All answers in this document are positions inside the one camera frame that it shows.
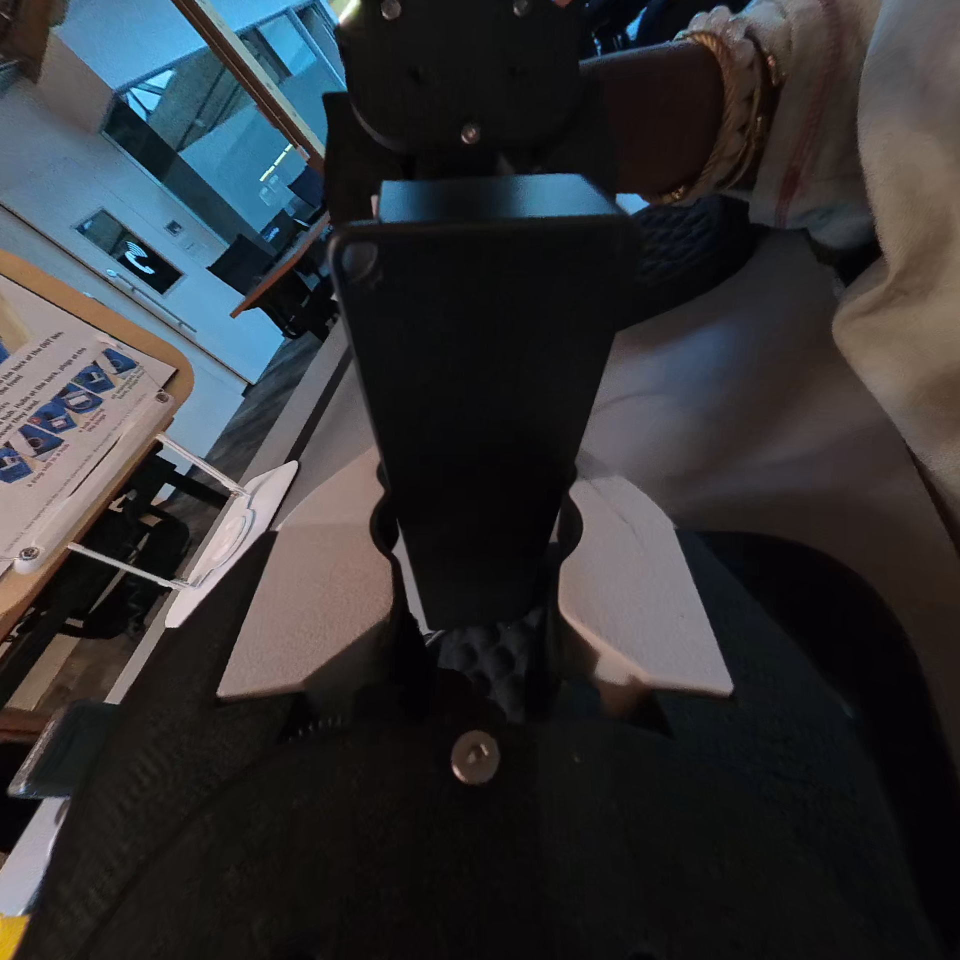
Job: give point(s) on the wooden display board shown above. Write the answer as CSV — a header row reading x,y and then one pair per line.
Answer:
x,y
90,307

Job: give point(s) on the printed instruction sheet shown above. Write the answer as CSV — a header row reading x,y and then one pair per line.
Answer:
x,y
67,465

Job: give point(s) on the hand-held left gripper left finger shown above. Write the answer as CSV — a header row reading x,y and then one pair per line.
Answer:
x,y
315,600

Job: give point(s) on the black mesh wrist rest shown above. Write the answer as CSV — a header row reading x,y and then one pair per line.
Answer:
x,y
690,255

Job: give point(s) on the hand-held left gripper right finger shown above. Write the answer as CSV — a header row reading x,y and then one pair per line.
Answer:
x,y
637,592

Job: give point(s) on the phone icon door window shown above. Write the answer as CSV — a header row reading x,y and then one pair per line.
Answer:
x,y
139,259

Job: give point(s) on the black office chair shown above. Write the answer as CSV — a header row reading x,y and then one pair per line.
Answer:
x,y
232,266

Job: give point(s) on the person's right hand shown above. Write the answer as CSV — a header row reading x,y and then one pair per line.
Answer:
x,y
660,120

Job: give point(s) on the person's right forearm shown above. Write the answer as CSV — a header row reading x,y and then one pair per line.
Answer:
x,y
862,90

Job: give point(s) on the person's cream shirt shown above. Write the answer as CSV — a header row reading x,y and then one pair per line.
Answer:
x,y
915,337

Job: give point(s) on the wooden top desk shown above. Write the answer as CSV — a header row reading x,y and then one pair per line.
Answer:
x,y
285,259

